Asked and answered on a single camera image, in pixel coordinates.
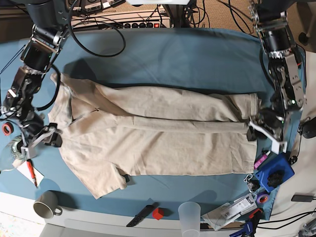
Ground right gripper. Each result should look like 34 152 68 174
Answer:
18 112 62 148

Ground black computer mouse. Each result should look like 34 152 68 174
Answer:
299 119 316 139

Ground black cable ties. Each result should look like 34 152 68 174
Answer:
0 45 25 74

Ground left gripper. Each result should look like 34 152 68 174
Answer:
246 108 285 142

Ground white paper note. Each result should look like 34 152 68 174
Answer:
17 161 44 188

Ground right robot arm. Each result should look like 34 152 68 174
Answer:
1 0 69 148

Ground blue case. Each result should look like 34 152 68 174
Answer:
255 153 295 193

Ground red cube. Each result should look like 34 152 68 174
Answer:
152 208 164 220

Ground clear tape roll with holder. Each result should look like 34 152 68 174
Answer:
0 135 30 173

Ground blue black clamp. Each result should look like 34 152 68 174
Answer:
229 208 263 237

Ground black phone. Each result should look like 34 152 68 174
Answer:
291 195 316 202

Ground power strip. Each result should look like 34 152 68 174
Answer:
118 21 173 29

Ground packaged item card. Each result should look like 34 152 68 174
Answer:
201 194 257 231

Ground beige T-shirt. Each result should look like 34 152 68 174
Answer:
48 74 261 198

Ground keyring with carabiner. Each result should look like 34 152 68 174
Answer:
244 174 260 193

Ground red pen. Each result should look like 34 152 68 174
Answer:
26 159 38 188

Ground grey ceramic mug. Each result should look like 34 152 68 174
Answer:
33 191 63 219

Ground purple tape roll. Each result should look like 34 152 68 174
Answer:
256 192 270 204

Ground purple glue tube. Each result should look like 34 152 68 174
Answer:
254 151 271 170

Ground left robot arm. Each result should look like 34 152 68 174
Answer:
247 0 305 142

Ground translucent plastic cup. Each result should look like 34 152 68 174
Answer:
178 201 201 237

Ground red tape roll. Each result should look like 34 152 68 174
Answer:
2 122 14 136

